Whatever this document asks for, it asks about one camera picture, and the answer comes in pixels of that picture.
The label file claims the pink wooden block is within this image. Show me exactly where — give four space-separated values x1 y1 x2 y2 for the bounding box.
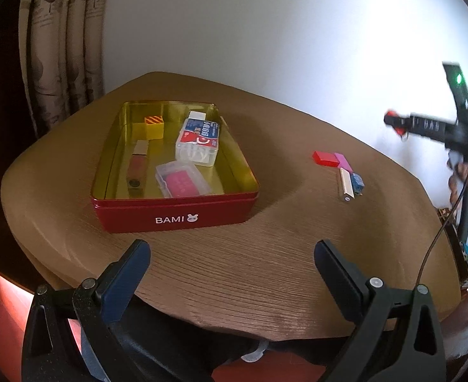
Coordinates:
334 153 353 173

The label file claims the blue patterned keychain pouch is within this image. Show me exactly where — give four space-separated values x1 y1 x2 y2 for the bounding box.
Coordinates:
350 173 364 196

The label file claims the red wooden block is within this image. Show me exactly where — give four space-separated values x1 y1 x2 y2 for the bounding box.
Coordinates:
312 151 339 167

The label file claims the pink lip gloss tube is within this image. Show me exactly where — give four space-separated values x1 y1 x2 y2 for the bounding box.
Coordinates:
126 140 148 189

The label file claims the clear case red insert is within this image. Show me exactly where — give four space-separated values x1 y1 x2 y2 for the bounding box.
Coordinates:
155 161 212 198

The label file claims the red gold tin box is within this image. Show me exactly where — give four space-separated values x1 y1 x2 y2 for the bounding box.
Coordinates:
91 101 259 233

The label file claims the yellow striped cube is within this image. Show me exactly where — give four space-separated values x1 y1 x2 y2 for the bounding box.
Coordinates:
144 115 165 141

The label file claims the red rounded case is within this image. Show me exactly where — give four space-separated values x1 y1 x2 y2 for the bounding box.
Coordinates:
384 110 409 138

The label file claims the beige patterned curtain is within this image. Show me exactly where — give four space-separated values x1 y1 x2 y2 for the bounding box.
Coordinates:
19 0 106 136

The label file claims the black cable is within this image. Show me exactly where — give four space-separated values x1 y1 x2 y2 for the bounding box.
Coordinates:
414 138 468 287

